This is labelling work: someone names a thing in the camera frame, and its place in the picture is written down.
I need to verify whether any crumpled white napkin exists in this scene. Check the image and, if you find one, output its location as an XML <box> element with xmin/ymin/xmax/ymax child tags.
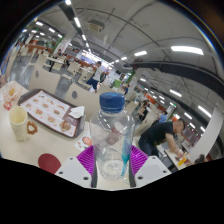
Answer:
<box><xmin>68</xmin><ymin>105</ymin><xmax>86</xmax><ymax>120</ymax></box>

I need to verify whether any ceiling air conditioner unit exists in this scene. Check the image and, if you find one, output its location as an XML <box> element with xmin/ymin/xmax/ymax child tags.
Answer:
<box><xmin>87</xmin><ymin>19</ymin><xmax>106</xmax><ymax>34</ymax></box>

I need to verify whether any beige chair with round hole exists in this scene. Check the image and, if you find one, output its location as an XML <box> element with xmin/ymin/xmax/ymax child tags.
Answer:
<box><xmin>28</xmin><ymin>64</ymin><xmax>62</xmax><ymax>94</ymax></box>
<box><xmin>64</xmin><ymin>82</ymin><xmax>101</xmax><ymax>113</ymax></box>

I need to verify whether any person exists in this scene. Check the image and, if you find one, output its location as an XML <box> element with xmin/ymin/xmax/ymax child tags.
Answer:
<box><xmin>87</xmin><ymin>60</ymin><xmax>108</xmax><ymax>94</ymax></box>
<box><xmin>138</xmin><ymin>118</ymin><xmax>188</xmax><ymax>164</ymax></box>

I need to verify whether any printed paper flyer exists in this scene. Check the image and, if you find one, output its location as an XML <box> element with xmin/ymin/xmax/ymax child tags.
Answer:
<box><xmin>73</xmin><ymin>131</ymin><xmax>94</xmax><ymax>153</ymax></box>

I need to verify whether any small red sauce packet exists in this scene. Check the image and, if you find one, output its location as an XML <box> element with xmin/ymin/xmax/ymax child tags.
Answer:
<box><xmin>3</xmin><ymin>101</ymin><xmax>14</xmax><ymax>111</ymax></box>

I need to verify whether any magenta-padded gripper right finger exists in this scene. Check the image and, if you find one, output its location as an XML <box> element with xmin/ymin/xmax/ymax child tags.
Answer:
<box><xmin>128</xmin><ymin>144</ymin><xmax>173</xmax><ymax>188</ymax></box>

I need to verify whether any dark food tray with paper liner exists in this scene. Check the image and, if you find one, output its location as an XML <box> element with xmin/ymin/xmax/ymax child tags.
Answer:
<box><xmin>17</xmin><ymin>88</ymin><xmax>87</xmax><ymax>139</ymax></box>

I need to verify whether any group of beige chairs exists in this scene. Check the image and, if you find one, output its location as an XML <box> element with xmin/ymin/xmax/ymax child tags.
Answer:
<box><xmin>18</xmin><ymin>44</ymin><xmax>94</xmax><ymax>88</ymax></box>

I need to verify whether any clear blue-capped water bottle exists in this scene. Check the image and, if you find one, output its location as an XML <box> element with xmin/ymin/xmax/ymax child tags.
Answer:
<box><xmin>89</xmin><ymin>92</ymin><xmax>136</xmax><ymax>183</ymax></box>

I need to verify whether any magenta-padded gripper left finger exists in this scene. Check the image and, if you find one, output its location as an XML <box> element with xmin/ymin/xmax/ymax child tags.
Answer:
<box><xmin>54</xmin><ymin>144</ymin><xmax>98</xmax><ymax>189</ymax></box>

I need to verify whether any flat round red coaster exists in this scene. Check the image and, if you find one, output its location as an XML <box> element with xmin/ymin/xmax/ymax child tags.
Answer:
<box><xmin>37</xmin><ymin>153</ymin><xmax>62</xmax><ymax>175</ymax></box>

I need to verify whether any group of ceiling lights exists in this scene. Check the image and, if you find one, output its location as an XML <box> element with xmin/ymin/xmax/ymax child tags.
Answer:
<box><xmin>21</xmin><ymin>0</ymin><xmax>214</xmax><ymax>134</ymax></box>

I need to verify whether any cream ceramic mug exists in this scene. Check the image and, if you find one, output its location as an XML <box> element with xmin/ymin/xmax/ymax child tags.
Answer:
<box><xmin>8</xmin><ymin>105</ymin><xmax>39</xmax><ymax>142</ymax></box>

